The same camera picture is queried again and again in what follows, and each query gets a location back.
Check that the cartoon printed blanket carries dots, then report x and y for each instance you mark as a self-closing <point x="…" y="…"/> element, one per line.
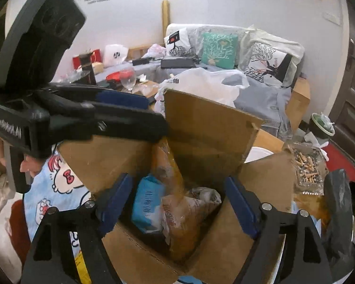
<point x="56" y="180"/>

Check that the red gift box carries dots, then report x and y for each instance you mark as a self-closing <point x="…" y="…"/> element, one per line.
<point x="96" y="55"/>

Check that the white plastic bag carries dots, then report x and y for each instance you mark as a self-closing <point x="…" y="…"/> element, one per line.
<point x="201" y="80"/>

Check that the small white tree-print cushion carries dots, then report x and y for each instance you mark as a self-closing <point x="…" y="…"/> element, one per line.
<point x="177" y="41"/>

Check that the black plastic bag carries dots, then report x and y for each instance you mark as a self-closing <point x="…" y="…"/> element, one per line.
<point x="340" y="213"/>

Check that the grey sofa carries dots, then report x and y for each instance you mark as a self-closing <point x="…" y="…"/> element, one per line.
<point x="195" y="31"/>

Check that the closed brown carton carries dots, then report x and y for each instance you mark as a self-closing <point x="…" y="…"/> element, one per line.
<point x="298" y="100"/>

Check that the white plate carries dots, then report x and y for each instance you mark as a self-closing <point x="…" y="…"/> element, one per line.
<point x="257" y="155"/>

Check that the wooden pole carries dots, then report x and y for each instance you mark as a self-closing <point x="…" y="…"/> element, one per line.
<point x="165" y="17"/>

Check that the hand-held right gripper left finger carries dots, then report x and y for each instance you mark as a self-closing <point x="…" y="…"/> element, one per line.
<point x="117" y="204"/>

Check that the cardboard box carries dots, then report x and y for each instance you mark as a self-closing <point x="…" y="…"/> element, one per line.
<point x="201" y="118"/>

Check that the white round pouch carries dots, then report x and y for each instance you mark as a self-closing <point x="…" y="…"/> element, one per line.
<point x="114" y="54"/>

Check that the red flat case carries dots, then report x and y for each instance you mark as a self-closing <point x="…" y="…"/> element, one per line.
<point x="118" y="75"/>

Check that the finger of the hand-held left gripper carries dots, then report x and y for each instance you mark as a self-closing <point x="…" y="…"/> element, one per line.
<point x="122" y="100"/>
<point x="127" y="125"/>

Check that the brown printed snack bag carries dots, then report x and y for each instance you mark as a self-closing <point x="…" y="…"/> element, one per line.
<point x="183" y="220"/>

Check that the orange clear snack bag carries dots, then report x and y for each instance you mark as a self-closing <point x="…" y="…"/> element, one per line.
<point x="165" y="165"/>

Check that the yellow packet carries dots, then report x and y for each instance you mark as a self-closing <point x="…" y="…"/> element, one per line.
<point x="82" y="269"/>

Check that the glass ashtray with cigarette butts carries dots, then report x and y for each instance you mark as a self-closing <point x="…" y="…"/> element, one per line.
<point x="307" y="168"/>

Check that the white wall switch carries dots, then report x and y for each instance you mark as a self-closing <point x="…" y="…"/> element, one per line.
<point x="332" y="18"/>

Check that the dark wooden door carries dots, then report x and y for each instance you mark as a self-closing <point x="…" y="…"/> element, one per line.
<point x="347" y="94"/>

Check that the dark bottle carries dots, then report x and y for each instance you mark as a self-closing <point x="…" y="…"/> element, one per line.
<point x="87" y="68"/>

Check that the blue snack packet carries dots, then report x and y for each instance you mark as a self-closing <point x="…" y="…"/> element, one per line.
<point x="146" y="201"/>

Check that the wine glass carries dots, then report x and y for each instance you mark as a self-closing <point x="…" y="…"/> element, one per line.
<point x="128" y="80"/>

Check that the black laptop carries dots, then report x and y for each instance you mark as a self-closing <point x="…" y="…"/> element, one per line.
<point x="177" y="63"/>

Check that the large white tree-print cushion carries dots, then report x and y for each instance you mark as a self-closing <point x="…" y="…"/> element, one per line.
<point x="266" y="63"/>

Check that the small black device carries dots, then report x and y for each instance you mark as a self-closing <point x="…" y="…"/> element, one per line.
<point x="140" y="61"/>

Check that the person's left hand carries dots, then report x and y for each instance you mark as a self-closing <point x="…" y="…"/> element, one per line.
<point x="31" y="167"/>

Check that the red mat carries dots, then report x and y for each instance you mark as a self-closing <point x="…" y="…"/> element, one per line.
<point x="340" y="159"/>

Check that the teal patterned cushion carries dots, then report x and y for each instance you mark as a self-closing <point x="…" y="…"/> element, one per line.
<point x="220" y="48"/>

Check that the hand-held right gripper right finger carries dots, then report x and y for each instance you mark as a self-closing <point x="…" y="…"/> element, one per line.
<point x="242" y="210"/>

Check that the grey blanket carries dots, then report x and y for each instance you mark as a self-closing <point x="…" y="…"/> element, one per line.
<point x="260" y="100"/>

